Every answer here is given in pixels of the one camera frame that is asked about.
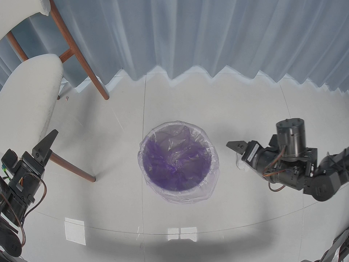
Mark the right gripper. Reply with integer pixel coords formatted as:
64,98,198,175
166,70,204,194
226,140,279,177

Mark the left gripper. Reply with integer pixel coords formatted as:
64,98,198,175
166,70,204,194
8,129,59,206

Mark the white trash bin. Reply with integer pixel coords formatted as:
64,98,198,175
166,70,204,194
140,121,216,199

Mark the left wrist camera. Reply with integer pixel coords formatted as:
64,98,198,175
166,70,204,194
1,148,19,174

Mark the purple plastic bag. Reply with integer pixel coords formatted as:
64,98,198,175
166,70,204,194
137,120,220,205

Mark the white wooden chair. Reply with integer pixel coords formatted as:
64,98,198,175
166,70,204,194
0,0,110,183

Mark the blue-grey curtain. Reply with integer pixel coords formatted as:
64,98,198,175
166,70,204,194
0,0,349,93

